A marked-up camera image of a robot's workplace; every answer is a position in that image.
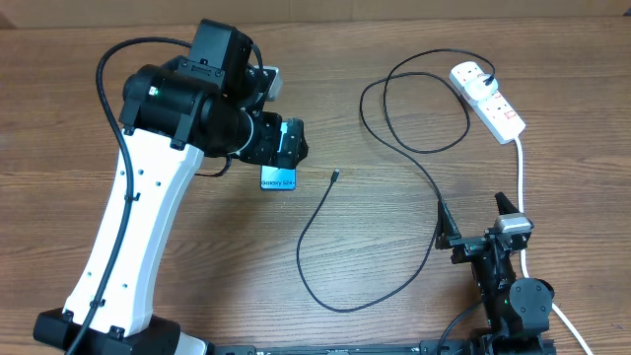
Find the white power strip cord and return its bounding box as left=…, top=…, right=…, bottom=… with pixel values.
left=513, top=136, right=595, bottom=355

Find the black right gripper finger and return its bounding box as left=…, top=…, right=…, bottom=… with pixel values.
left=494, top=191, right=519, bottom=215
left=436, top=200, right=460, bottom=242

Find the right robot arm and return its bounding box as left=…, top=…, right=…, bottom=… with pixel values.
left=435, top=192, right=556, bottom=354

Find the blue Samsung Galaxy smartphone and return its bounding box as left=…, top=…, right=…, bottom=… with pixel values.
left=260, top=121, right=299, bottom=191

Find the white power strip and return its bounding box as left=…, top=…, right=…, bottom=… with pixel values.
left=450, top=61, right=526, bottom=144

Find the white charger plug adapter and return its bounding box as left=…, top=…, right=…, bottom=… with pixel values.
left=464, top=74, right=499, bottom=105

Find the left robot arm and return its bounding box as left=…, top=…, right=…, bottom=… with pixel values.
left=34, top=20, right=309, bottom=355

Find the black USB charging cable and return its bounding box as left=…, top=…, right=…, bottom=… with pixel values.
left=296, top=47, right=497, bottom=314

